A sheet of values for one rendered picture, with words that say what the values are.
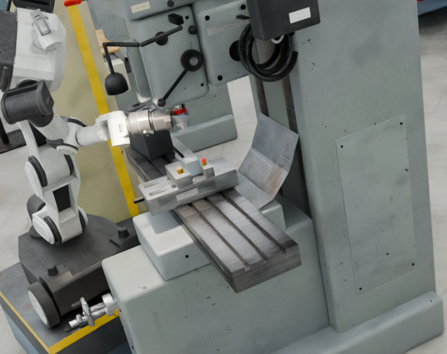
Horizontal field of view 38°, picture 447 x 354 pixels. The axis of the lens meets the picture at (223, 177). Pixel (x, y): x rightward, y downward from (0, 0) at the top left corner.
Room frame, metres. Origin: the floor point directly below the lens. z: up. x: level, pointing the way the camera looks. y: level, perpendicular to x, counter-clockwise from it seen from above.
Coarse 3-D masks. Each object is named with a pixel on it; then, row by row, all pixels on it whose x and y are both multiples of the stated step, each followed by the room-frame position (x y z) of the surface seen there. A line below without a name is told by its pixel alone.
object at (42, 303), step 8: (32, 288) 2.30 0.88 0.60; (40, 288) 2.29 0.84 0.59; (32, 296) 2.36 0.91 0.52; (40, 296) 2.25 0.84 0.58; (48, 296) 2.26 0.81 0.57; (32, 304) 2.36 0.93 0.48; (40, 304) 2.23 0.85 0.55; (48, 304) 2.23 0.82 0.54; (40, 312) 2.34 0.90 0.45; (48, 312) 2.22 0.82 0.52; (56, 312) 2.23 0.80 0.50; (48, 320) 2.22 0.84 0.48; (56, 320) 2.24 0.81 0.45
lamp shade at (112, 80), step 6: (108, 78) 2.01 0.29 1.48; (114, 78) 2.00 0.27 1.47; (120, 78) 2.01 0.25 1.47; (108, 84) 2.00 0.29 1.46; (114, 84) 1.99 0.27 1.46; (120, 84) 2.00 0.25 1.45; (126, 84) 2.01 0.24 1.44; (108, 90) 2.00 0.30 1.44; (114, 90) 1.99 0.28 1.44; (120, 90) 1.99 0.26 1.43; (126, 90) 2.00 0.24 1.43
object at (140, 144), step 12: (132, 108) 2.72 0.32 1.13; (144, 108) 2.68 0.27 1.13; (156, 108) 2.68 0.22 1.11; (156, 132) 2.60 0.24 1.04; (168, 132) 2.63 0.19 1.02; (132, 144) 2.74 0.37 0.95; (144, 144) 2.60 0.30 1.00; (156, 144) 2.60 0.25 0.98; (168, 144) 2.62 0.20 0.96; (156, 156) 2.59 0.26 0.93
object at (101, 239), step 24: (96, 216) 2.87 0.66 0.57; (24, 240) 2.79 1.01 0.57; (72, 240) 2.68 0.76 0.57; (96, 240) 2.63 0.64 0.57; (120, 240) 2.50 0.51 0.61; (24, 264) 2.56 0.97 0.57; (48, 264) 2.51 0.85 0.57; (72, 264) 2.43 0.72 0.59; (96, 264) 2.39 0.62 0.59; (48, 288) 2.29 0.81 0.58; (72, 288) 2.31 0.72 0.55; (96, 288) 2.36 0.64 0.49
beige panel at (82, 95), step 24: (72, 24) 3.79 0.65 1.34; (72, 48) 3.78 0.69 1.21; (96, 48) 3.83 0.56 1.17; (72, 72) 3.77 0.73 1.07; (96, 72) 3.81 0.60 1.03; (72, 96) 3.76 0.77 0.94; (96, 96) 3.80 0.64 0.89; (96, 144) 3.77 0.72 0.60; (96, 168) 3.76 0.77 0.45; (120, 168) 3.80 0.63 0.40; (96, 192) 3.75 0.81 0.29; (120, 192) 3.79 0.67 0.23; (120, 216) 3.78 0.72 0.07
